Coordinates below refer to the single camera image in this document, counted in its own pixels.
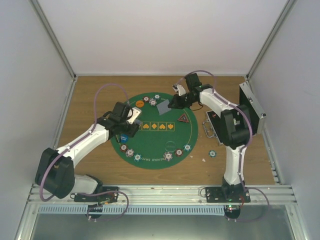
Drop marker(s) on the round green poker mat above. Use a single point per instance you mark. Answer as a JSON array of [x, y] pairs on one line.
[[158, 134]]

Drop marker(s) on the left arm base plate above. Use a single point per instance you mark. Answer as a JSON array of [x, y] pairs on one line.
[[105, 194]]

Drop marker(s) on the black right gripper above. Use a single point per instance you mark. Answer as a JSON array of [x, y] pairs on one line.
[[178, 104]]

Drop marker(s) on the aluminium poker case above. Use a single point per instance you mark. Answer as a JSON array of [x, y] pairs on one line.
[[234, 125]]

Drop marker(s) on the orange big blind button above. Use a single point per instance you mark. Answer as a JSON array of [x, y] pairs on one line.
[[139, 103]]

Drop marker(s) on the green poker chip stack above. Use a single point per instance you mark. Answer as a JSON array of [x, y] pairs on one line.
[[212, 153]]

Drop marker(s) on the blue poker chip stack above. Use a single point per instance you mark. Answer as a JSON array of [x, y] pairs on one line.
[[168, 156]]

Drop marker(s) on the grey slotted cable duct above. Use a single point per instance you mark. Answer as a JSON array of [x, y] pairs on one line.
[[204, 210]]

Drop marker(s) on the red poker chip stack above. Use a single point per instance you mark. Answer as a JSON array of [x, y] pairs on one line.
[[178, 152]]

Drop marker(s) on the aluminium frame rail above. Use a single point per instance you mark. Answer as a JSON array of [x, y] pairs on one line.
[[194, 194]]

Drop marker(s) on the dealt blue playing card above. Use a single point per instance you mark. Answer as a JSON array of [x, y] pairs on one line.
[[163, 107]]

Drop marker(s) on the blue small blind button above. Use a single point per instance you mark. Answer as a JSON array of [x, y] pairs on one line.
[[124, 138]]

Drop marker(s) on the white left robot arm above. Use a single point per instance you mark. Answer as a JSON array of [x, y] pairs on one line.
[[56, 170]]

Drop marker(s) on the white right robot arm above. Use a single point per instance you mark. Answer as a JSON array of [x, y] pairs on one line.
[[233, 178]]

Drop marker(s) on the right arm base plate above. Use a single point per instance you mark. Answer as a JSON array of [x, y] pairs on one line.
[[215, 194]]

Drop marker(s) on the black red all-in triangle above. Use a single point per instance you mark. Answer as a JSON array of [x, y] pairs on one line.
[[183, 118]]

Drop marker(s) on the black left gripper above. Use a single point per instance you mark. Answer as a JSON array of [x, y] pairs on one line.
[[131, 132]]

